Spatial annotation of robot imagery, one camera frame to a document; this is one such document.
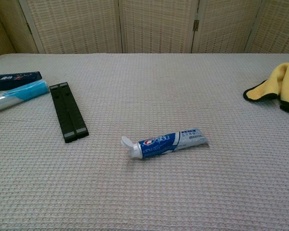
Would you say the beige waffle-weave tablecloth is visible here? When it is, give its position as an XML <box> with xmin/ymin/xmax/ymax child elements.
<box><xmin>0</xmin><ymin>52</ymin><xmax>289</xmax><ymax>231</ymax></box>

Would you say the black folded stand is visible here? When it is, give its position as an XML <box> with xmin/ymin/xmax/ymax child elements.
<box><xmin>49</xmin><ymin>81</ymin><xmax>90</xmax><ymax>144</ymax></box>

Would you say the blue white Crest toothpaste tube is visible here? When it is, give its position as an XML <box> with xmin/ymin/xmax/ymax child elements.
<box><xmin>121</xmin><ymin>127</ymin><xmax>210</xmax><ymax>160</ymax></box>

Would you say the woven folding screen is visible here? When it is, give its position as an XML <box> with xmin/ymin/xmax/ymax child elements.
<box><xmin>0</xmin><ymin>0</ymin><xmax>289</xmax><ymax>60</ymax></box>

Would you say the dark blue printed box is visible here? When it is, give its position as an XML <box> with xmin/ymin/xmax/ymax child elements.
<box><xmin>0</xmin><ymin>71</ymin><xmax>43</xmax><ymax>91</ymax></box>

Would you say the blue white plastic package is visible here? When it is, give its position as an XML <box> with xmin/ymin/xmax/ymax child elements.
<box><xmin>0</xmin><ymin>80</ymin><xmax>50</xmax><ymax>116</ymax></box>

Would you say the yellow cloth with black edge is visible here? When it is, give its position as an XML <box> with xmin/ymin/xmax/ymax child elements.
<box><xmin>243</xmin><ymin>62</ymin><xmax>289</xmax><ymax>115</ymax></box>

